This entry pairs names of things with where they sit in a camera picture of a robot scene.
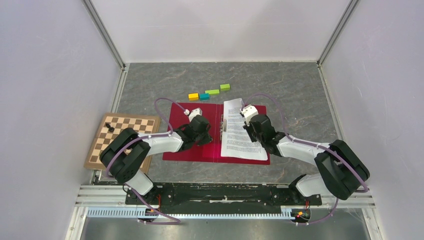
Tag black chess piece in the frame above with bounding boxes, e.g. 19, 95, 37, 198
105, 122, 115, 133

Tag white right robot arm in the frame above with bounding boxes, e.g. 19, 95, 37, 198
243, 114, 371, 204

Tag short lime green block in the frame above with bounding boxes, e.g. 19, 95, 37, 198
219, 83, 231, 91

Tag yellow block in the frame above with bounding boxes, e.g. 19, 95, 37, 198
188, 93, 200, 101

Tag long lime green block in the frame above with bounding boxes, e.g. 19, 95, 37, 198
204, 89, 220, 95

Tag printed white paper sheets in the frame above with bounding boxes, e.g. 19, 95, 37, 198
220, 98, 269, 162

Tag wooden chessboard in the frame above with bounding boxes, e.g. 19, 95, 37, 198
84, 112, 161, 170

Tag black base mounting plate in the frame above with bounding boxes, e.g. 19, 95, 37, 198
143, 182, 322, 214

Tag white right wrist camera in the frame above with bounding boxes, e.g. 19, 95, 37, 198
240, 104, 259, 126

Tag silver metal folder clip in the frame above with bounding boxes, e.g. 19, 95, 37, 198
219, 114, 227, 142

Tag aluminium frame post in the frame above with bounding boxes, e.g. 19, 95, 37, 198
82, 0, 126, 70
316, 0, 360, 68

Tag white comb cable duct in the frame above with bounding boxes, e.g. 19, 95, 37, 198
86, 207, 295, 220

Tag teal block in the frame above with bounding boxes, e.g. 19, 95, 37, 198
199, 93, 210, 101

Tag aluminium frame post right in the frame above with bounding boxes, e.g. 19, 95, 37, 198
316, 0, 360, 68

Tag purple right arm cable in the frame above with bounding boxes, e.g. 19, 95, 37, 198
241, 93, 369, 227

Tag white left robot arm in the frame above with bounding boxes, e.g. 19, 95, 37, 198
99, 115, 213, 204

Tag aluminium frame post left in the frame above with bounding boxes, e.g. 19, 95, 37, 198
82, 0, 126, 70

